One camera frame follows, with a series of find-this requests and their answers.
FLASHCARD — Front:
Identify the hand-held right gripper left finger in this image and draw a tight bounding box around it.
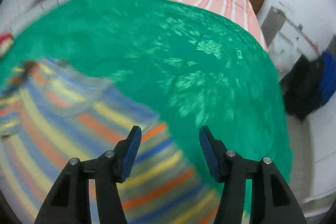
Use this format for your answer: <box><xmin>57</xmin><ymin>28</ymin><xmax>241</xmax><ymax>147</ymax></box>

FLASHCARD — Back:
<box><xmin>34</xmin><ymin>126</ymin><xmax>142</xmax><ymax>224</ymax></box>

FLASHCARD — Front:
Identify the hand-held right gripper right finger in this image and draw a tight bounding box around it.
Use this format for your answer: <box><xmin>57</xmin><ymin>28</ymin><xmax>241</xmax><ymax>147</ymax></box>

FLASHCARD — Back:
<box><xmin>199</xmin><ymin>126</ymin><xmax>307</xmax><ymax>224</ymax></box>

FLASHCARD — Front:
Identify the striped small shirt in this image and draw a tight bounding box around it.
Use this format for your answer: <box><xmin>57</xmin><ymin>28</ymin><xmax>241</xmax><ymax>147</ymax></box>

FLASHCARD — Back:
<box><xmin>0</xmin><ymin>57</ymin><xmax>223</xmax><ymax>224</ymax></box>

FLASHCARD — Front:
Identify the dark clothes pile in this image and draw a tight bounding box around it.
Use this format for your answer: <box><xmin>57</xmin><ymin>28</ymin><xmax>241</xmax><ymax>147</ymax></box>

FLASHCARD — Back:
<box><xmin>285</xmin><ymin>55</ymin><xmax>326</xmax><ymax>121</ymax></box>

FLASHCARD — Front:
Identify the green blanket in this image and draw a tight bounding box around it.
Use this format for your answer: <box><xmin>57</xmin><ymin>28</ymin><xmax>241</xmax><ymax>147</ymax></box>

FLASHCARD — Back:
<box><xmin>0</xmin><ymin>0</ymin><xmax>293</xmax><ymax>224</ymax></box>

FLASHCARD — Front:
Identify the white cabinet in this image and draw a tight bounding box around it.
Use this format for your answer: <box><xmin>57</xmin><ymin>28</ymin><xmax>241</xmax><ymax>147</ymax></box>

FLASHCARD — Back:
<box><xmin>268</xmin><ymin>22</ymin><xmax>324</xmax><ymax>75</ymax></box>

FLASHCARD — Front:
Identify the blue cloth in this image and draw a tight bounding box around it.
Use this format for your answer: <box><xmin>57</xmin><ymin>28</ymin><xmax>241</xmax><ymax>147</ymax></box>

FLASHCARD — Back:
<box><xmin>318</xmin><ymin>51</ymin><xmax>336</xmax><ymax>104</ymax></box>

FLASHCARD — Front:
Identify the red and white cloth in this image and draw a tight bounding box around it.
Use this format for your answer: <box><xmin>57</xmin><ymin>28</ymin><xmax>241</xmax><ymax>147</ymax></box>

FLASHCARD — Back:
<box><xmin>0</xmin><ymin>33</ymin><xmax>14</xmax><ymax>56</ymax></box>

